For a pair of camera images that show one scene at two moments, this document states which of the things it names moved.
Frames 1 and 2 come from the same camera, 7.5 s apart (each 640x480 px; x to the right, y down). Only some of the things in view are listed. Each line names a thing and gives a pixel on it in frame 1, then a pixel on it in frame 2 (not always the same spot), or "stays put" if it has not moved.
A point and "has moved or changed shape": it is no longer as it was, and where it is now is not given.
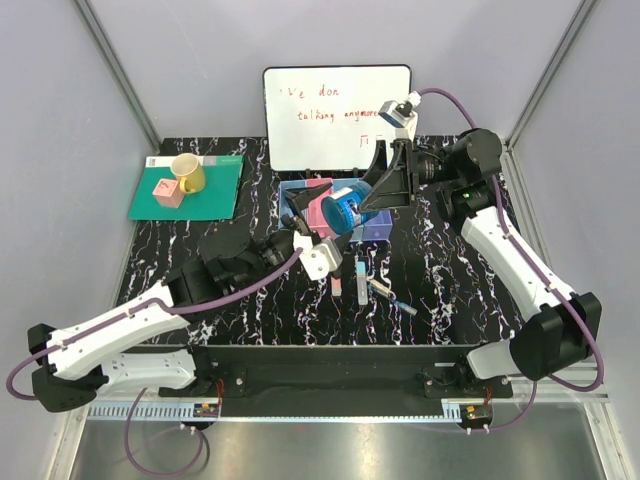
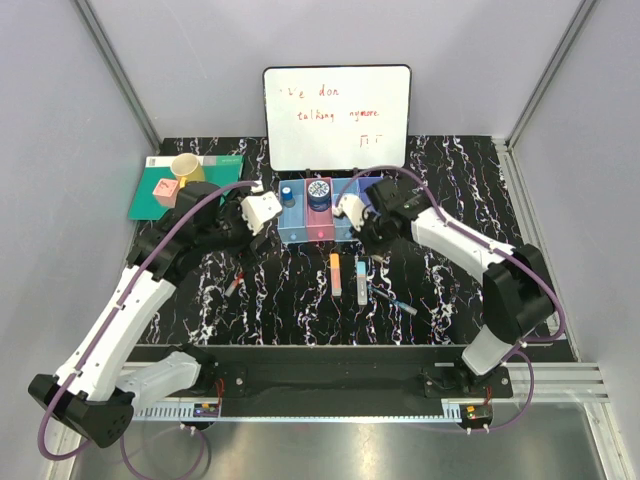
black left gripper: [300, 200] to [254, 253]
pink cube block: [169, 193] stays put
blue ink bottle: [341, 211] has moved or changed shape
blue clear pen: [398, 304] stays put
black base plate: [268, 376] stays put
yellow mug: [187, 167] stays put
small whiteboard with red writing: [327, 117] stays put
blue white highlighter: [362, 291] stays put
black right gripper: [400, 186] to [370, 246]
